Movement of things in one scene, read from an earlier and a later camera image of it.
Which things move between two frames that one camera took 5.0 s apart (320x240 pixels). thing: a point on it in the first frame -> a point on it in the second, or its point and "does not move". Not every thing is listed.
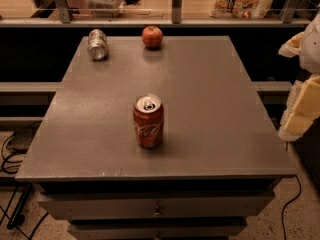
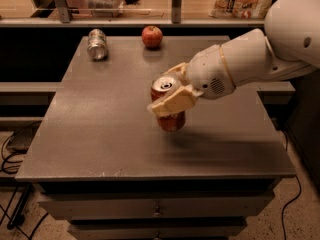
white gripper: x=311 y=49 -> x=207 y=73
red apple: x=152 y=36 does not move
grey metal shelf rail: x=282 y=22 does not move
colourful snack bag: x=241 y=1 does not move
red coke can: x=148 y=114 -> x=162 y=84
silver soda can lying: x=97 y=45 does not move
